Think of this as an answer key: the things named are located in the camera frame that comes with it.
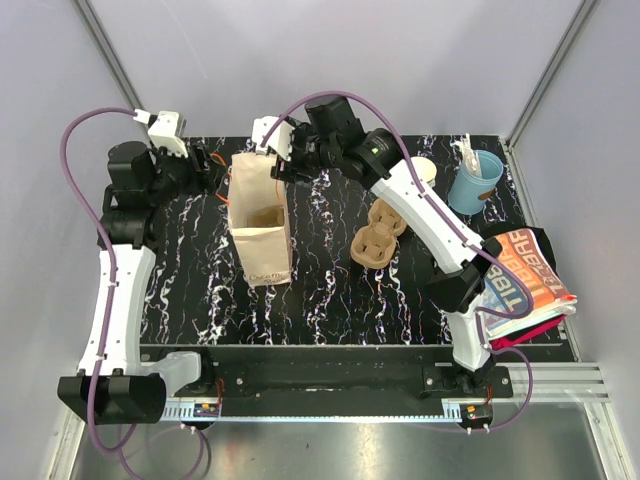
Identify blue cup holder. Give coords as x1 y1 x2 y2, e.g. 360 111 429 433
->
448 150 504 215

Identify aluminium frame post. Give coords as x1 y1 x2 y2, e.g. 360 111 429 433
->
505 0 600 149
71 0 146 111

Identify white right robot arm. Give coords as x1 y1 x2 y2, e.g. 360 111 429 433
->
252 91 501 397

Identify pulp cup carrier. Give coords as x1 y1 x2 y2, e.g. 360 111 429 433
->
350 198 407 270

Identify stack of paper cups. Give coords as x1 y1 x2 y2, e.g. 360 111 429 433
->
411 156 437 188

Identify wrapped stirrers in holder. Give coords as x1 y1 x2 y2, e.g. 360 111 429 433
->
454 133 482 178

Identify aluminium frame post right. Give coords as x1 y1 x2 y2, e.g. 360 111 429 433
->
505 0 600 149

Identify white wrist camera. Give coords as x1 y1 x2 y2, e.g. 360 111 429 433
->
251 116 294 161
133 109 188 158

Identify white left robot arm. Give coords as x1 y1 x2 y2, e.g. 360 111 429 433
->
57 141 225 426

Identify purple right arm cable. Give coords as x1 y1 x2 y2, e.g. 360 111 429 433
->
262 89 534 434

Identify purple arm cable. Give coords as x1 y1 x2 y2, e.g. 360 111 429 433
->
262 89 534 434
59 107 209 480

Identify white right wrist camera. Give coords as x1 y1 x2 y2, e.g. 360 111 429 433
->
251 116 294 161

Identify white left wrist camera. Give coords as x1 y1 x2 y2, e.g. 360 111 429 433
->
133 109 188 158

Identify aluminium frame post left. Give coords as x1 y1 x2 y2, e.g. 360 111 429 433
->
71 0 146 111

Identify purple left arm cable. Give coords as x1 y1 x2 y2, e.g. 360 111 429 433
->
59 107 209 480

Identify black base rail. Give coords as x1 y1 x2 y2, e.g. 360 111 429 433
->
141 345 513 421

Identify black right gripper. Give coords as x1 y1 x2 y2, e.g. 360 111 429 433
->
269 118 338 190

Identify paper bag orange handles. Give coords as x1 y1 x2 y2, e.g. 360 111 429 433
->
219 152 292 287

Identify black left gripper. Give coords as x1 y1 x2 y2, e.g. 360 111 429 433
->
148 140 227 207

